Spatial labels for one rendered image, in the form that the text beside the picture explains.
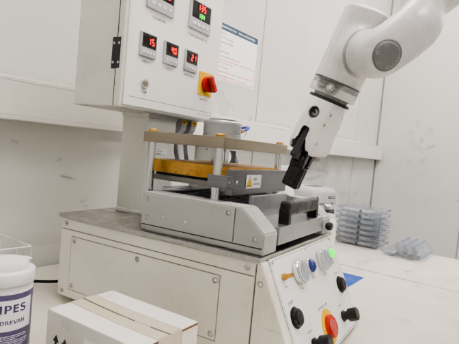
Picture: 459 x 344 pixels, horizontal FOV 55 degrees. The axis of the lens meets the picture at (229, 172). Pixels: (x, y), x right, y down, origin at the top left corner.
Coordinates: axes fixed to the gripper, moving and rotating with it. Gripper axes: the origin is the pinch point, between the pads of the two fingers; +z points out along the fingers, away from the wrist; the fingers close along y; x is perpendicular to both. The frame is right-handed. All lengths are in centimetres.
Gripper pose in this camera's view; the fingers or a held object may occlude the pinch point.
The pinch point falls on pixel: (294, 176)
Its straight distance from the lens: 82.7
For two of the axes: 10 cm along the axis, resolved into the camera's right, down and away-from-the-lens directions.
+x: -7.7, -4.4, 4.6
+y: 5.1, 0.0, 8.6
